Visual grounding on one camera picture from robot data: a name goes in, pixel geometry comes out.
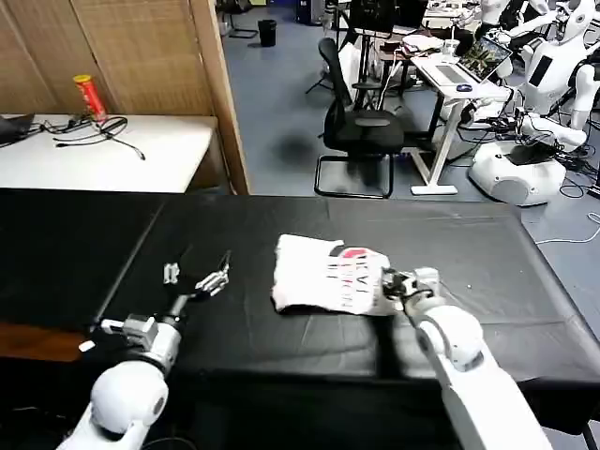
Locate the black bag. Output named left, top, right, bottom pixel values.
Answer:
left=0, top=112, right=37, bottom=146

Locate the red snack can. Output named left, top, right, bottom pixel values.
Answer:
left=72, top=74, right=109, bottom=125

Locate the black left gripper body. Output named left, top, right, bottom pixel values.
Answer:
left=166, top=276, right=207, bottom=324

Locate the cup with straw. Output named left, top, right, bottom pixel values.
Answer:
left=442, top=25, right=461, bottom=61

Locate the white printed shirt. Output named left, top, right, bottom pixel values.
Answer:
left=270, top=233, right=399, bottom=318

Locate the black monitor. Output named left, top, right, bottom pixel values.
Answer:
left=349, top=0, right=430, bottom=36

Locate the black table cloth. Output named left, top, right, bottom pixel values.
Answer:
left=88, top=194, right=600, bottom=450

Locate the wooden folding screen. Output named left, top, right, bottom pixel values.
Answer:
left=0, top=0, right=252, bottom=196

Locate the black trash bin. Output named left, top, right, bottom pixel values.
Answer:
left=257, top=19, right=278, bottom=49

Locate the open laptop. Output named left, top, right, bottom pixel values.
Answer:
left=433, top=36, right=514, bottom=86

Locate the white floor cable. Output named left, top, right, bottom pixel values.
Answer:
left=533, top=211, right=600, bottom=246

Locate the brown wooden board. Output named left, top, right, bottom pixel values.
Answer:
left=0, top=322, right=91, bottom=363

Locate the white standing desk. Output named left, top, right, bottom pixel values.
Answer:
left=410, top=53, right=512, bottom=196

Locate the white headless humanoid robot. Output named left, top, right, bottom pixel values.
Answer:
left=478, top=0, right=550, bottom=28

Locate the white table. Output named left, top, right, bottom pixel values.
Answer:
left=0, top=113, right=219, bottom=193

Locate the black office chair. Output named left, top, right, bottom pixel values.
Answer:
left=313, top=37, right=407, bottom=200

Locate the stack of folded cloths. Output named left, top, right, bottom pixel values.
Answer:
left=401, top=31, right=444, bottom=54

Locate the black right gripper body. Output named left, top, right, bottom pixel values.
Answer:
left=388, top=271, right=418, bottom=302

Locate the black side table cover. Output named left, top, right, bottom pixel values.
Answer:
left=0, top=187, right=166, bottom=335

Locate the black cable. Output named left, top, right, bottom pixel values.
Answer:
left=40, top=115, right=147, bottom=161

